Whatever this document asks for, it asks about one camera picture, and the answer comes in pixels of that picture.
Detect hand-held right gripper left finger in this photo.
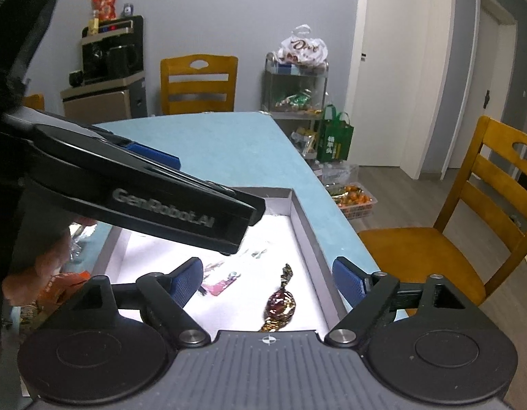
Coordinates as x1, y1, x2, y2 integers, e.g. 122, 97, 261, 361
45, 257, 211, 346

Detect black gold water dispenser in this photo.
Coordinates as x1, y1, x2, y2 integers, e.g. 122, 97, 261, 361
60, 15, 148, 120

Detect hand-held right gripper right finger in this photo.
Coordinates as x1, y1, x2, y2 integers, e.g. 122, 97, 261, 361
324, 256, 477, 346

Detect metal trolley cart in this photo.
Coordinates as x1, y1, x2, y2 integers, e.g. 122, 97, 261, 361
261, 52, 330, 167

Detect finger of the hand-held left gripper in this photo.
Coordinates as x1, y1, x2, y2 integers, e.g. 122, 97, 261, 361
70, 155, 237, 201
33, 124, 181, 172

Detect pile of wrapped candies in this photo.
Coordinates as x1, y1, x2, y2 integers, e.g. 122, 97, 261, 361
274, 90, 324, 114

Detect pack of water bottles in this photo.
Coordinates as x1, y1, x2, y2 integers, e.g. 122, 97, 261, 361
312, 160, 360, 186

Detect white plastic bag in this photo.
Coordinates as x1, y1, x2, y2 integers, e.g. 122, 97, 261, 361
277, 24, 330, 68

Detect pink wrapped candy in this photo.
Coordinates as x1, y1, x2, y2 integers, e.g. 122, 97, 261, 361
199, 260, 242, 296

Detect red snack bag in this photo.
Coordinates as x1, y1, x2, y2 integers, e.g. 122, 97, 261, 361
92, 0, 118, 21

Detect person's left hand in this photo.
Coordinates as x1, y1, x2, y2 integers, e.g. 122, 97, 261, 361
2, 218, 95, 308

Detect clear bin of orange candies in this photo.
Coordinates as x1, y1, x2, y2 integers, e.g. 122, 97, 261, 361
325, 181, 378, 220

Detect green shopping bag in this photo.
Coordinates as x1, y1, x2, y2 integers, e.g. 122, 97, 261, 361
317, 103, 355, 164

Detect white door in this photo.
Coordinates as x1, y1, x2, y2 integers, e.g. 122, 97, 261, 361
358, 0, 454, 180
447, 0, 518, 172

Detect grey cardboard box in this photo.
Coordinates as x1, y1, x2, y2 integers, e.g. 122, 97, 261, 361
86, 187, 353, 334

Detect brown gold wrapped candy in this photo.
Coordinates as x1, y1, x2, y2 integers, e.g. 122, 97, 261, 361
258, 263, 298, 333

